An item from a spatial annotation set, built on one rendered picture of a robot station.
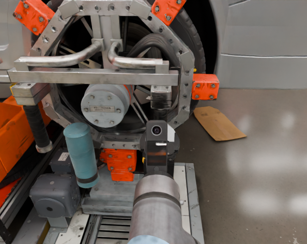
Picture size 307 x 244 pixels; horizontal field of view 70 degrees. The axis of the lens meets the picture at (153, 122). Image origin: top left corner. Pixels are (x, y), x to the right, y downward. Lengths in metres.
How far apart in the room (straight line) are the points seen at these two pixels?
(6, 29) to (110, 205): 0.96
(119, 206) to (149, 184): 0.83
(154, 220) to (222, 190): 1.23
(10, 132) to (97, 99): 0.50
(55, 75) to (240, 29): 0.72
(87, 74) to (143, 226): 0.37
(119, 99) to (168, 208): 0.35
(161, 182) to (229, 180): 1.26
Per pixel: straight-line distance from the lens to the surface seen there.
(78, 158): 0.82
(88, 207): 1.30
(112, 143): 0.91
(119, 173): 1.01
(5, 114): 1.06
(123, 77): 0.55
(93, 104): 0.66
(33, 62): 0.62
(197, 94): 0.77
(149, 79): 0.54
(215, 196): 1.54
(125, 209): 1.26
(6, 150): 1.04
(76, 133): 0.77
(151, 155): 0.46
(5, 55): 1.22
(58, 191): 1.07
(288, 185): 1.79
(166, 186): 0.42
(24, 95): 0.63
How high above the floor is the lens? 1.17
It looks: 33 degrees down
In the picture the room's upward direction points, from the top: straight up
